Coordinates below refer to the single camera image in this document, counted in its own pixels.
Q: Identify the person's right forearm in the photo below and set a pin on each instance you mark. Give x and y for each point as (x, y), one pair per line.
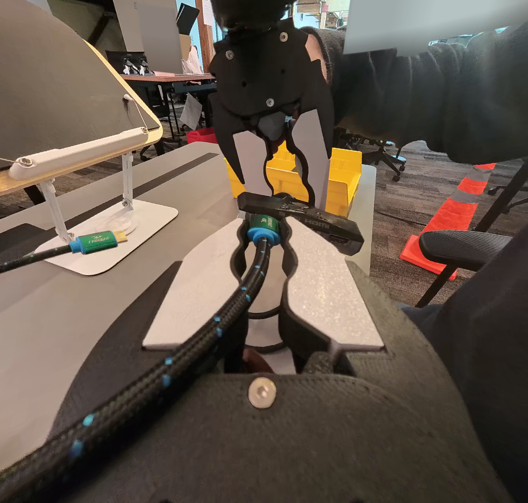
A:
(412, 82)

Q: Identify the dark monitor with wooden back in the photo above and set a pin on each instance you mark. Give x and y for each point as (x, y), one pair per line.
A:
(49, 82)

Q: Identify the black hdmi switch box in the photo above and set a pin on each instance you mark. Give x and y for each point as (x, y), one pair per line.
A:
(305, 214)

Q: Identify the orange traffic cone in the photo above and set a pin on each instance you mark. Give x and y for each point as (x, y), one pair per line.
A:
(450, 218)

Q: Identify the red plastic bin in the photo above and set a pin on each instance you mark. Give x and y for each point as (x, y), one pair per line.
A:
(202, 136)

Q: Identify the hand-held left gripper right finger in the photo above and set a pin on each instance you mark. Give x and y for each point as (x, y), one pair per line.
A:
(334, 301)

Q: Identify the background wooden desk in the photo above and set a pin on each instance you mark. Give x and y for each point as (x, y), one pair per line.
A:
(165, 78)

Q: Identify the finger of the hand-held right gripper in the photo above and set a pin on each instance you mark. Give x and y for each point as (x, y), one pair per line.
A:
(252, 160)
(312, 152)

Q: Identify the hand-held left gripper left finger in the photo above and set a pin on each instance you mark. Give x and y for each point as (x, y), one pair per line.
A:
(198, 305)

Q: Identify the yellow plastic bin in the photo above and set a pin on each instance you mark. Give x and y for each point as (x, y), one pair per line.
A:
(342, 181)

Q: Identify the black chair with armrest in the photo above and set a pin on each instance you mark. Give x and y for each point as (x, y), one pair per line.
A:
(474, 247)

